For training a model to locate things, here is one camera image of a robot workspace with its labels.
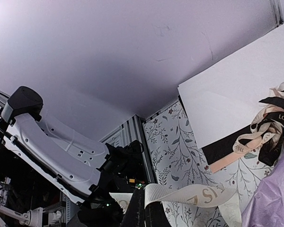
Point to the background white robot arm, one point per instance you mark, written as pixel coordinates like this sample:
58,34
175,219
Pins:
52,216

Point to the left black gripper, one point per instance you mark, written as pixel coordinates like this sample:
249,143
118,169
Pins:
121,165

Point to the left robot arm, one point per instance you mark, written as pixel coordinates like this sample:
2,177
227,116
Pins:
96,176

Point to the left aluminium frame post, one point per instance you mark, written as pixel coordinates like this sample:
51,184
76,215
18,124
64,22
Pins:
277,12

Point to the white printed ribbon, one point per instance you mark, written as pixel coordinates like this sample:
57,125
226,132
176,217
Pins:
202,196

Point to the pink wrapping paper sheet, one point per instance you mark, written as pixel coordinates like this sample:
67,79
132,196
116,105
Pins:
266,208

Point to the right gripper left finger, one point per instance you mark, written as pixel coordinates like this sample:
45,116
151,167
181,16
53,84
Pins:
134,216

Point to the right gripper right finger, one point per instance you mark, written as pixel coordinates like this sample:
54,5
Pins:
155,215

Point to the front aluminium rail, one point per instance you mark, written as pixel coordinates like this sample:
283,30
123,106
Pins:
126,134

